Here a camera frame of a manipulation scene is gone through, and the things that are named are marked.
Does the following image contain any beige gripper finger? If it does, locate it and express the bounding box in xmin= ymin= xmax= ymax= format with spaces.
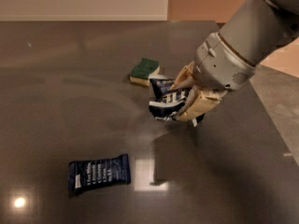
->
xmin=175 ymin=86 xmax=227 ymax=121
xmin=171 ymin=62 xmax=196 ymax=90

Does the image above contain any green and yellow sponge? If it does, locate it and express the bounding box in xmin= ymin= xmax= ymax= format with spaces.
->
xmin=129 ymin=58 xmax=160 ymax=86

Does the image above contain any blue kettle chip bag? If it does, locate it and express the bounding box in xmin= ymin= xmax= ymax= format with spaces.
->
xmin=149 ymin=75 xmax=192 ymax=121

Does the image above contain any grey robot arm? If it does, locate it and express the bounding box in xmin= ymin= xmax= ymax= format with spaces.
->
xmin=172 ymin=0 xmax=299 ymax=121

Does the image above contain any dark blue rxbar wrapper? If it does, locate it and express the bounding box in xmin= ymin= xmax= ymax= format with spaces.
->
xmin=67 ymin=154 xmax=131 ymax=193

